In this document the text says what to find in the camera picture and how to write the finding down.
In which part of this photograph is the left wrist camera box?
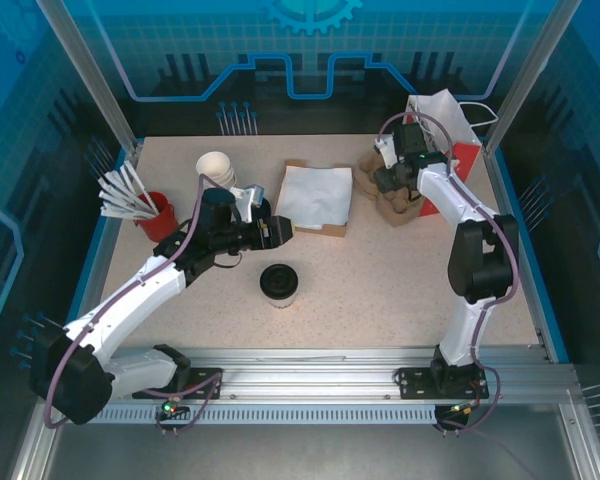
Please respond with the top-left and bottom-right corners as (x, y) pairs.
(229, 183), (267, 225)

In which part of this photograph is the red white paper gift bag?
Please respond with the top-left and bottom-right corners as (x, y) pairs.
(404, 88), (499, 219)

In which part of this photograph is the grey metal sheet panel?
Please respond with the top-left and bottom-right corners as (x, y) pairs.
(24, 399), (581, 480)

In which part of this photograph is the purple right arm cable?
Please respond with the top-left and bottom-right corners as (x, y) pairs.
(378, 112), (520, 436)

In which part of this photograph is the aluminium frame post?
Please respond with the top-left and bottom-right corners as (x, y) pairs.
(481, 0), (581, 156)
(35, 0), (144, 156)

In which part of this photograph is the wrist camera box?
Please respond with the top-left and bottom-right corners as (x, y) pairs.
(229, 183), (267, 225)
(373, 136), (400, 171)

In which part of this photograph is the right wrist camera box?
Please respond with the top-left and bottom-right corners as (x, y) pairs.
(373, 136), (400, 171)

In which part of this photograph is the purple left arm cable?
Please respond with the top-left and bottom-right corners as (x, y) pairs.
(43, 172), (225, 437)

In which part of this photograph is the brown cardboard tray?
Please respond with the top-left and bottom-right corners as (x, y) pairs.
(273, 158), (354, 239)

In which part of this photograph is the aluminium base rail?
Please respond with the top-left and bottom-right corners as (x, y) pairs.
(44, 347), (581, 404)

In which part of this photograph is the red straw holder cup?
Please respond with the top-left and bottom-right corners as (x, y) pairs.
(133, 191), (175, 244)

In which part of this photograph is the slotted grey cable duct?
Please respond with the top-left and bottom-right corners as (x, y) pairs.
(58, 404), (440, 427)

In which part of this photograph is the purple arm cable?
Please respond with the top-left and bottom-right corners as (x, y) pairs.
(43, 172), (225, 437)
(378, 112), (520, 436)

